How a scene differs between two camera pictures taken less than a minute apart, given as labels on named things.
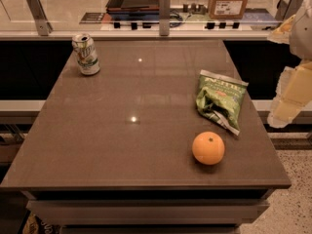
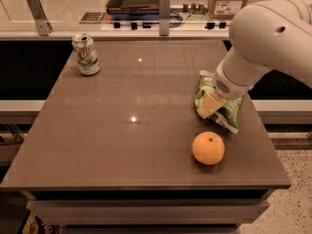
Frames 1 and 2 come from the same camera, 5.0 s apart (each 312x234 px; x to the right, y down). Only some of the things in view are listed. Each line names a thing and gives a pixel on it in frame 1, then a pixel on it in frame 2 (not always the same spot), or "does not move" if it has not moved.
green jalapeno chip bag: [219, 98] does not move
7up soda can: [87, 56] does not move
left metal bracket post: [37, 10] does not move
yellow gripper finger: [293, 93] to [229, 82]
